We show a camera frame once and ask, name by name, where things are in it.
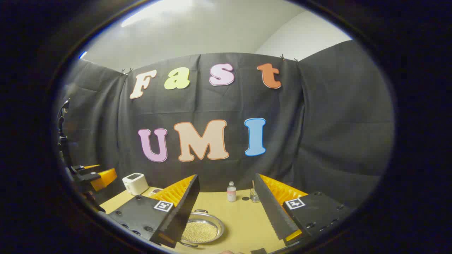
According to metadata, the white toaster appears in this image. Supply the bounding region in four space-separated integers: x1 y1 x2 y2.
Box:
122 173 149 196

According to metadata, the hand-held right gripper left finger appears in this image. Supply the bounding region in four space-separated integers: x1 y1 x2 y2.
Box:
108 174 200 248

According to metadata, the steel pot with black handles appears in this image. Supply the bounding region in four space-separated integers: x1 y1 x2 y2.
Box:
178 209 226 248

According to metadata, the black tripod stand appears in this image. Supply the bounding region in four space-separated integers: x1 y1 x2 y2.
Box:
56 99 72 166

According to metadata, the small glass jar with stick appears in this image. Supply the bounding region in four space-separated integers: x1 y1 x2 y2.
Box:
249 180 261 204

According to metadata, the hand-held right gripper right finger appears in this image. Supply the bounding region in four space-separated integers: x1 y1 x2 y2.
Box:
254 173 354 243

